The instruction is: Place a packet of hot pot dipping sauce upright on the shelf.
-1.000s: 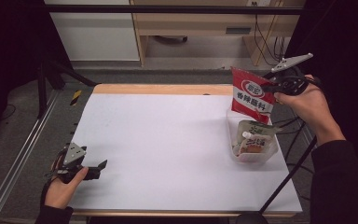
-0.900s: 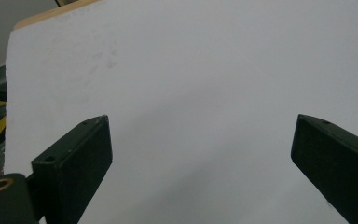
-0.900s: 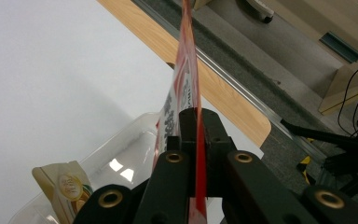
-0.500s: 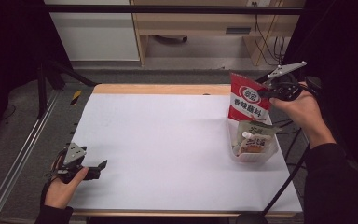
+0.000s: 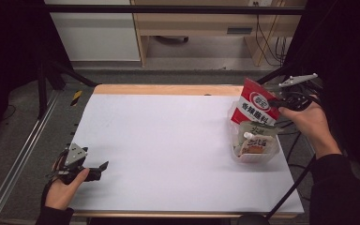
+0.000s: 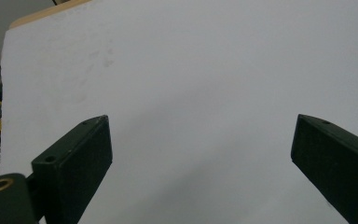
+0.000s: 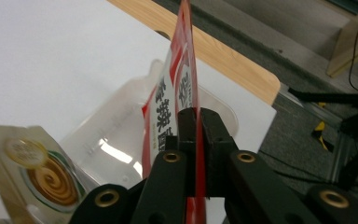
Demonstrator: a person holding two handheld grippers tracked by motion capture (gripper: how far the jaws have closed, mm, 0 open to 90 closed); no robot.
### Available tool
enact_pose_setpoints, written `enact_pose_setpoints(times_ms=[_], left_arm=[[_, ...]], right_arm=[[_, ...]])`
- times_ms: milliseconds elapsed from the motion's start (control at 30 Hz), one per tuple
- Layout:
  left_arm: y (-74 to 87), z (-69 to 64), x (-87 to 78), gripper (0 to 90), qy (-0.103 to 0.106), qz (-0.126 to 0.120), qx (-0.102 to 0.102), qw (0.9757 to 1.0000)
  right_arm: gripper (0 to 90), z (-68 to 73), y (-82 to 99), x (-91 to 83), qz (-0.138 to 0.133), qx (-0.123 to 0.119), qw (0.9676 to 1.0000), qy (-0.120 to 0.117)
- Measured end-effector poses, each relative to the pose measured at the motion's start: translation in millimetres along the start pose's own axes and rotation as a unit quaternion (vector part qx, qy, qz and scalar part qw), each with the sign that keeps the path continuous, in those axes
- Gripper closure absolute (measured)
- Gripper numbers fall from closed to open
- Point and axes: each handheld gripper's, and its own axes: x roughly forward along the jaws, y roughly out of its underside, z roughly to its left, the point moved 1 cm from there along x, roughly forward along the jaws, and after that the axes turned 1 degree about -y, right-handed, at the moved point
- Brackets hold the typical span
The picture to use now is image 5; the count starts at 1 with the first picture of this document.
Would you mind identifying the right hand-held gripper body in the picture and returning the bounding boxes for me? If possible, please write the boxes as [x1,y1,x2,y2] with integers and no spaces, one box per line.
[277,72,320,112]

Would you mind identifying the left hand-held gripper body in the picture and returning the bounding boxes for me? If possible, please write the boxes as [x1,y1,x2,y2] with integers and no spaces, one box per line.
[55,142,92,186]

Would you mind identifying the red seasoning packet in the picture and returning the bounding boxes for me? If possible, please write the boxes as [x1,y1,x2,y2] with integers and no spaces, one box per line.
[230,77,281,127]

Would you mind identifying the beige green sauce packet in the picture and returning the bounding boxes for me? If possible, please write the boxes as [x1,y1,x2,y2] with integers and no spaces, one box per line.
[233,121,279,151]

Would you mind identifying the clear plastic container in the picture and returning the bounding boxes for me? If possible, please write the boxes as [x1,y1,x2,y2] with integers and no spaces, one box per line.
[229,101,280,164]

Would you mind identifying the person's right hand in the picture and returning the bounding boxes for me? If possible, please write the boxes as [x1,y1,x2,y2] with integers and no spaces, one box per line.
[277,95,342,159]

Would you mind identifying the person's left hand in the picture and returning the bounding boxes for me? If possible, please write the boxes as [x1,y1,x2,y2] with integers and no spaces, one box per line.
[44,156,91,211]

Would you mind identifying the yellow black tape strip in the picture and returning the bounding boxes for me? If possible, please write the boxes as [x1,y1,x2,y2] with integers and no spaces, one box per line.
[70,90,83,107]

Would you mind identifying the white table sheet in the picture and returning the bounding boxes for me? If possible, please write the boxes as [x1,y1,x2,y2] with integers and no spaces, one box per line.
[68,94,305,215]

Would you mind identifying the black curtain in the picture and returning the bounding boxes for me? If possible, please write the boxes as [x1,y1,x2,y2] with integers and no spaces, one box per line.
[280,0,360,188]
[0,0,73,148]

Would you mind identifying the light wooden desk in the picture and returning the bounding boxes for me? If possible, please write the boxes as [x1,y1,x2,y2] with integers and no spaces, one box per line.
[130,0,308,68]

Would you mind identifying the white cabinet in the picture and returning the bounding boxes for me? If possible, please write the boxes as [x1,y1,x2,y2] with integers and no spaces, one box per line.
[44,0,142,62]

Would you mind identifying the aluminium rail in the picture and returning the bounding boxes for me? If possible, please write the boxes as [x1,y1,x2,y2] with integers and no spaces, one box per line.
[0,90,60,225]

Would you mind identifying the hanging desk cables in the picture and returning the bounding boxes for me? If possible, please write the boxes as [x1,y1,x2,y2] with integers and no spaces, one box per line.
[254,1,289,68]

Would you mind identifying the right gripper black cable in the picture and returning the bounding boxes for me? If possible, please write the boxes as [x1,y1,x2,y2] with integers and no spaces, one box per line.
[263,155,317,220]

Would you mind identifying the black horizontal frame bar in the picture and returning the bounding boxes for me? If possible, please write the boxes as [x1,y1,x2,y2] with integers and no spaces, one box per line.
[43,4,306,16]

